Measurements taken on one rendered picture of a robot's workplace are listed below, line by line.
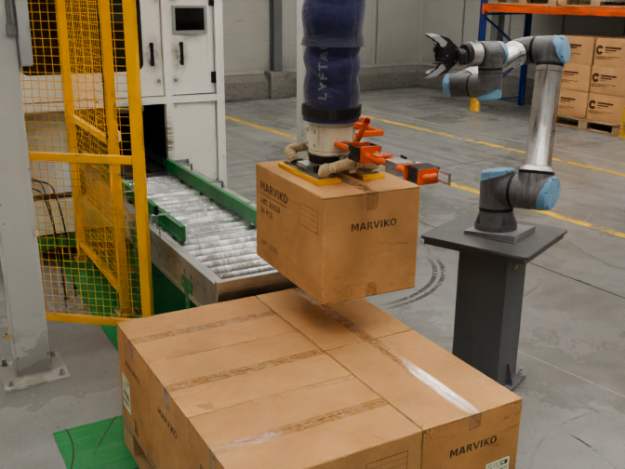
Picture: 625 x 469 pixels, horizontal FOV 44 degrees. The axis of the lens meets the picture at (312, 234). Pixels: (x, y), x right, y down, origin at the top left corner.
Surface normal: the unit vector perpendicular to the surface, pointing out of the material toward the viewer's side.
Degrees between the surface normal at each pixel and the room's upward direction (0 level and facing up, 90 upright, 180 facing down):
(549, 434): 0
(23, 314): 90
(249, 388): 0
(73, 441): 0
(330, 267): 90
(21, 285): 90
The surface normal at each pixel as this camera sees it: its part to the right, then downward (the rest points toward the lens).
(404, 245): 0.45, 0.28
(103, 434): 0.01, -0.95
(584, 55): -0.82, 0.18
